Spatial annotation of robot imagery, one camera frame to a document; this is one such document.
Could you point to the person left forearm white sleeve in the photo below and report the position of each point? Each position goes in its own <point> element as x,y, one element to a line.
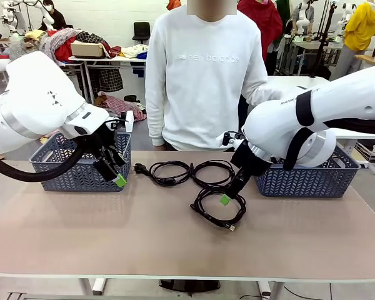
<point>262,92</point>

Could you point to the black office chair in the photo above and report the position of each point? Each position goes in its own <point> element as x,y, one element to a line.
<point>141,31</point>

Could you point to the person in white sweatshirt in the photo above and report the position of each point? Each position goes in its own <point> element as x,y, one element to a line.
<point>200,93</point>

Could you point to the masked person in black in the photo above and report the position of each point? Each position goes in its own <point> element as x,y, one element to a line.
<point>57,18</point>

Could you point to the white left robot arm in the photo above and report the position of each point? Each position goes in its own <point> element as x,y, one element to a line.
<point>34,100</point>

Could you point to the black white grid cloth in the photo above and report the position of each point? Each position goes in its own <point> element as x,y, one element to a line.
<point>111,79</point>

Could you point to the person right forearm white sleeve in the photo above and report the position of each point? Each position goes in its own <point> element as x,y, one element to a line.
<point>154,125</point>

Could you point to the orange hanging garment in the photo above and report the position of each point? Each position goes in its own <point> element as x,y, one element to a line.
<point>175,4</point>

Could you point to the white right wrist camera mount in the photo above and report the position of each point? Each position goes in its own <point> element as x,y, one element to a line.
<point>228,139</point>

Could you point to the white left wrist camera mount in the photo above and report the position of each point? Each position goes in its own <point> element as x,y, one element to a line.
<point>129,122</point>

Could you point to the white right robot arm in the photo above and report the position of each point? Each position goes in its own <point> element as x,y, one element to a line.
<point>331,100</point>

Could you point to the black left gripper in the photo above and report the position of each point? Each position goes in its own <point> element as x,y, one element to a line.
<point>100,140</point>

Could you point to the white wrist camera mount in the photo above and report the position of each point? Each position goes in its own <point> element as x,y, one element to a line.
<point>228,139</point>
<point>129,122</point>

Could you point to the black tripod stand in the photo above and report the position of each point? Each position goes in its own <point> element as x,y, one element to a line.
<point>323,47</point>

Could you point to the white yellow clothes heap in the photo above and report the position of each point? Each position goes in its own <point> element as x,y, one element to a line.
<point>134,50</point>

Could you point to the red checked clothes pile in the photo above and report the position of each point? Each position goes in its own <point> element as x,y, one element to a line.
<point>118,104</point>

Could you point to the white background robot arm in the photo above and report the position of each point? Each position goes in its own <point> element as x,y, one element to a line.
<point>7,4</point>
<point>303,18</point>

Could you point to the red white checkered cloth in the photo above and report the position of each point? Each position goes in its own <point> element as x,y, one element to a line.
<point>59,40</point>

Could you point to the grey-blue plastic basket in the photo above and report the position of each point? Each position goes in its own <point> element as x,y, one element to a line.
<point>300,184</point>
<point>81,178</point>

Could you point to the black chair base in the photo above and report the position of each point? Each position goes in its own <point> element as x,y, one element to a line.
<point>190,285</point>

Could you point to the white ironing board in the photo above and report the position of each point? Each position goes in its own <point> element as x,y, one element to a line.
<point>0,64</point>

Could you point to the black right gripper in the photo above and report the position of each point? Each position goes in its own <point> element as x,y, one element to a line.
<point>250,161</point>

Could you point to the white background table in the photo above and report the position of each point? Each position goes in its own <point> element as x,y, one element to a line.
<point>112,59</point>

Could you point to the brown cardboard box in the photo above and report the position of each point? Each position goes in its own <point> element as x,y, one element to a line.
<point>87,50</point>

